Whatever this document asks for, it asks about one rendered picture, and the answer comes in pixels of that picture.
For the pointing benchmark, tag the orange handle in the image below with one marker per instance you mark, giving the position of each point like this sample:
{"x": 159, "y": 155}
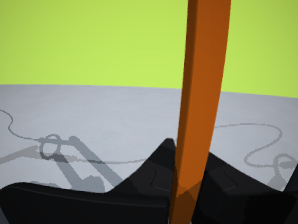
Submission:
{"x": 206, "y": 43}

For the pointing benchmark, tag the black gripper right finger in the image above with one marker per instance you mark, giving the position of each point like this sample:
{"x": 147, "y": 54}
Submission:
{"x": 228, "y": 196}

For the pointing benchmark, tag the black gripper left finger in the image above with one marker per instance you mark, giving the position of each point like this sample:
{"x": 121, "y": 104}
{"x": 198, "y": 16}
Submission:
{"x": 143, "y": 198}

